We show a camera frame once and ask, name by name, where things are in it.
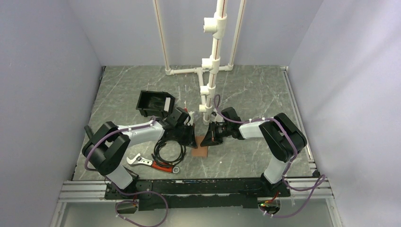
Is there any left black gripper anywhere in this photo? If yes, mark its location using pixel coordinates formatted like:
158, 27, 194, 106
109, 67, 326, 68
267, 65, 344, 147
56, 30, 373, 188
174, 123, 198, 149

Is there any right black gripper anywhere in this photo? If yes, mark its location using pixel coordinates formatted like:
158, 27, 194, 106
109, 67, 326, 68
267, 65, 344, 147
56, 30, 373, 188
200, 122, 231, 148

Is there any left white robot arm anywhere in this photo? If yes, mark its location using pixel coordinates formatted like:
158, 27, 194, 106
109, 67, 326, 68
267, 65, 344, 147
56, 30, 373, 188
82, 107, 197, 199

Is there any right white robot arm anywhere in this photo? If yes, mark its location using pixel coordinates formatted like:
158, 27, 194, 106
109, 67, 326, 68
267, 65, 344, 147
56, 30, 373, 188
200, 107, 307, 196

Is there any white card stack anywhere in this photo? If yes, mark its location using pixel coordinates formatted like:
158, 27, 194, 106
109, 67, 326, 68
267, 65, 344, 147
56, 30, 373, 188
164, 97, 171, 112

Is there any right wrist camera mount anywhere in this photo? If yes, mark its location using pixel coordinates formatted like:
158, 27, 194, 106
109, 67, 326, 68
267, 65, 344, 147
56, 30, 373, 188
210, 109, 224, 122

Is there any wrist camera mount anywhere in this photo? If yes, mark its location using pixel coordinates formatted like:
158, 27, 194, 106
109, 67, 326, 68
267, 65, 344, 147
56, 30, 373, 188
210, 109, 224, 122
184, 108, 195, 125

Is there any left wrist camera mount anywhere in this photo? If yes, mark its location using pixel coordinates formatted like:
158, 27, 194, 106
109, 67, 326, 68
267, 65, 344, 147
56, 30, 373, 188
184, 108, 195, 125

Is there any coiled black cable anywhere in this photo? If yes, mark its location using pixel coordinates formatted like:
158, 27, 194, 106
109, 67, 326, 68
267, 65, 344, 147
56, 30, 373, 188
152, 138, 186, 168

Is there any red handled adjustable wrench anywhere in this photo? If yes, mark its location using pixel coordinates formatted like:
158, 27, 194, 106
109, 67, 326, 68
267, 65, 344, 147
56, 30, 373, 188
126, 153, 180, 174

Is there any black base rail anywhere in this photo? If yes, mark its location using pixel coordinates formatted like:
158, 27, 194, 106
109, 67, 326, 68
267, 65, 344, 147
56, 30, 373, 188
105, 177, 291, 211

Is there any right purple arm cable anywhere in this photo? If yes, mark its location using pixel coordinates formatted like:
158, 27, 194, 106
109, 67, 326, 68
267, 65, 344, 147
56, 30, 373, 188
213, 94, 327, 219

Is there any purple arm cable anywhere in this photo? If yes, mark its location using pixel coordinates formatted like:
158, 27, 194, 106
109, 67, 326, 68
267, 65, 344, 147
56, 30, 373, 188
213, 94, 327, 219
84, 116, 170, 227

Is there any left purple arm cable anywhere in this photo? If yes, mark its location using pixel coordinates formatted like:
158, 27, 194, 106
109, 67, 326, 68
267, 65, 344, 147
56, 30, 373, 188
84, 116, 170, 227

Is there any white PVC pipe frame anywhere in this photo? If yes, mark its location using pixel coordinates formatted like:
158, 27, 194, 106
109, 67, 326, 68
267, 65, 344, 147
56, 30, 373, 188
152, 0, 246, 125

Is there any aluminium extrusion frame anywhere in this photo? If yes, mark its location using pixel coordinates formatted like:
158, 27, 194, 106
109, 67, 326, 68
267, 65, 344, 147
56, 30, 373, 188
50, 159, 344, 227

